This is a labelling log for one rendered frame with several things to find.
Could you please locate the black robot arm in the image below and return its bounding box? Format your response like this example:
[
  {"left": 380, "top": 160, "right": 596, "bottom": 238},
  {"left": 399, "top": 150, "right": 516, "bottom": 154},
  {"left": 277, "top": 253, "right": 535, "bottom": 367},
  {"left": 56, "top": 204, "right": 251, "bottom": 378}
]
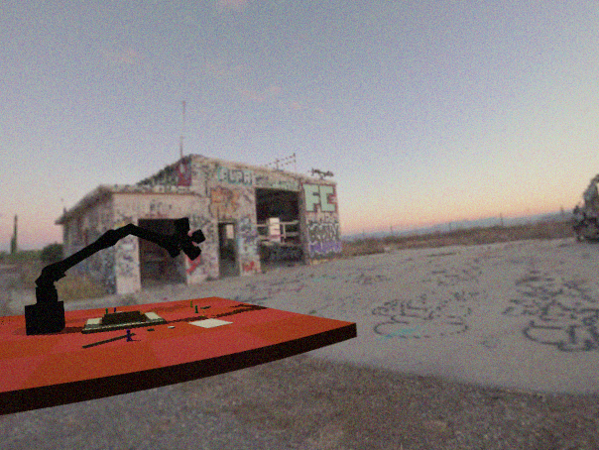
[{"left": 35, "top": 217, "right": 201, "bottom": 304}]

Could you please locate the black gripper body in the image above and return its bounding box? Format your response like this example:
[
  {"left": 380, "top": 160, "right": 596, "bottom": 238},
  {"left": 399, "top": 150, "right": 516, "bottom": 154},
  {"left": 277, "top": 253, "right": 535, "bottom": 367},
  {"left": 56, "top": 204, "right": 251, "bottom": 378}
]
[{"left": 168, "top": 229, "right": 206, "bottom": 258}]

